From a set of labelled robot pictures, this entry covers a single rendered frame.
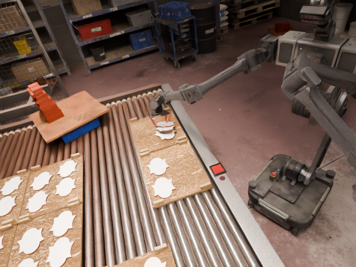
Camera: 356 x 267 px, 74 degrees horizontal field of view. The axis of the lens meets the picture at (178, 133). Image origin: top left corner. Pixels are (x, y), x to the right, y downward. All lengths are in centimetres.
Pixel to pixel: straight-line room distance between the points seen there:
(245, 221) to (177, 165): 51
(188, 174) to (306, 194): 118
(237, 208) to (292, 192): 100
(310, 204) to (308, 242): 31
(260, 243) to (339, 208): 147
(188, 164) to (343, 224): 152
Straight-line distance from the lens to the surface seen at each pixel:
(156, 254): 120
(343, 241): 243
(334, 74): 107
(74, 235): 140
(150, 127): 180
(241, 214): 128
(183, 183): 138
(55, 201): 160
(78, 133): 198
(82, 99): 223
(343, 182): 279
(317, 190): 233
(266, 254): 121
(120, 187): 148
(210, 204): 130
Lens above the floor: 202
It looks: 40 degrees down
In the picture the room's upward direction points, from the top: 10 degrees counter-clockwise
